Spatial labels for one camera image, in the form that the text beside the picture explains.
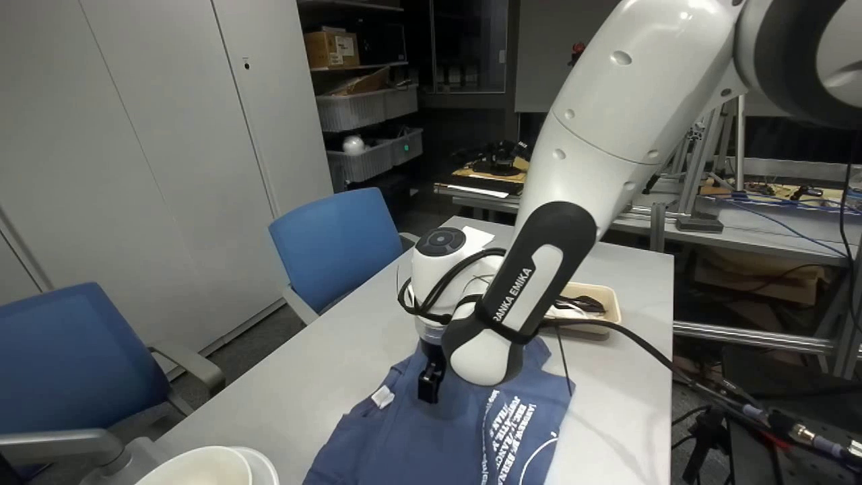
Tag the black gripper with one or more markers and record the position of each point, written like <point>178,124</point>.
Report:
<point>435,362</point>

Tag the blue printed t-shirt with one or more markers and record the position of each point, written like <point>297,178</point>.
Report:
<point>421,446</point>

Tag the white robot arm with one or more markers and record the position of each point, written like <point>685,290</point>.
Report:
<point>629,91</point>

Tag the white paper sheet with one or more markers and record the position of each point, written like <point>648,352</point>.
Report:
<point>479,236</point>

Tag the blue office chair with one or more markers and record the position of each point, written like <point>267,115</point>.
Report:
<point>338,244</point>
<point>70,359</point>

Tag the black plastic cutlery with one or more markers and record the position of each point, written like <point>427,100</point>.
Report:
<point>582,305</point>

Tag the white plate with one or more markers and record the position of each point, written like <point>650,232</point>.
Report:
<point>269,473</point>

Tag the beige plastic tray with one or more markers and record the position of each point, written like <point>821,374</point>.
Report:
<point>607,318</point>

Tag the brown wooden board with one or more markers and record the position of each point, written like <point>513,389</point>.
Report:
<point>487,170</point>

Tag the grey storage bin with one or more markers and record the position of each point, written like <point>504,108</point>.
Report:
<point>378,160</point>
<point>368,108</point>

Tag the white bowl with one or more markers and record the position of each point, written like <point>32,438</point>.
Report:
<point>198,471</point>

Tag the white round object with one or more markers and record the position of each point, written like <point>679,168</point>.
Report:
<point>353,146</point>

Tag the black tripod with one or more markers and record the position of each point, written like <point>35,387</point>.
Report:
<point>708,446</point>

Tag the dark glass door cabinet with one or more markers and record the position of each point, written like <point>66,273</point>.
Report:
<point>467,54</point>

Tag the brown cardboard box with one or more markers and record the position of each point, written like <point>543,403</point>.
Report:
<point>755,278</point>

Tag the dark shelf unit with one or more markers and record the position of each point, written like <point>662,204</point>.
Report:
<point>393,36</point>

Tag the grey metal cabinet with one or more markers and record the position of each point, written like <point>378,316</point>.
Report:
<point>135,162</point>

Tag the aluminium frame rail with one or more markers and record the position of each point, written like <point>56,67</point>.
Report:
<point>755,339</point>

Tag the aluminium tripod frame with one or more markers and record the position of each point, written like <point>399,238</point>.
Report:
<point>696,170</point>

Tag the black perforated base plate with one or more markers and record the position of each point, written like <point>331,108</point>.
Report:
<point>808,473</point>

